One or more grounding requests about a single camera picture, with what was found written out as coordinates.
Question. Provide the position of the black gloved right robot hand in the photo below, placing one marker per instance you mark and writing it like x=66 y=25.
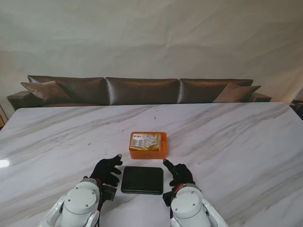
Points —
x=182 y=173

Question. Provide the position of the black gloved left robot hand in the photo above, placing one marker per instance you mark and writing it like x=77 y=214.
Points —
x=105 y=171

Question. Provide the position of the black tissue box base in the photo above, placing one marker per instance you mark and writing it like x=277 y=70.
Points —
x=142 y=180

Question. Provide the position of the orange tissue box cover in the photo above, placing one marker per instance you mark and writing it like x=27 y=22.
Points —
x=148 y=154

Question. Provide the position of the gold tissue pack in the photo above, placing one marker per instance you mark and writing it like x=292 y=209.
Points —
x=145 y=142

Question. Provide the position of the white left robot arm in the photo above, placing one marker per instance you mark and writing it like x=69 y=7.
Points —
x=75 y=205

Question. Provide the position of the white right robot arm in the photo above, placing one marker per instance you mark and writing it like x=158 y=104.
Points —
x=191 y=208

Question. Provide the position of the brown sofa back cushion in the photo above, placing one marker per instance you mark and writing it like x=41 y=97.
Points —
x=142 y=91
x=201 y=91
x=87 y=89

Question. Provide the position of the brown throw pillow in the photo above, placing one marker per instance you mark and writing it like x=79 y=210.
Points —
x=45 y=91
x=236 y=93

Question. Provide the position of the brown leather sofa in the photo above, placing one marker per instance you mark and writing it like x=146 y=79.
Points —
x=21 y=98

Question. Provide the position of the wooden slatted furniture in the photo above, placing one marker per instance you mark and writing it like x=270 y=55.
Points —
x=2 y=116

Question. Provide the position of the dark side furniture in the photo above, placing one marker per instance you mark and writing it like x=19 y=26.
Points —
x=297 y=107

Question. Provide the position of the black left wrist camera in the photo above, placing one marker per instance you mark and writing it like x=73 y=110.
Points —
x=109 y=192

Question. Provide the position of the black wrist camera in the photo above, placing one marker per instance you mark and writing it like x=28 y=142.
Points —
x=109 y=192
x=167 y=199

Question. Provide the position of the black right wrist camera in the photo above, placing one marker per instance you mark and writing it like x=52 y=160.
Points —
x=167 y=199

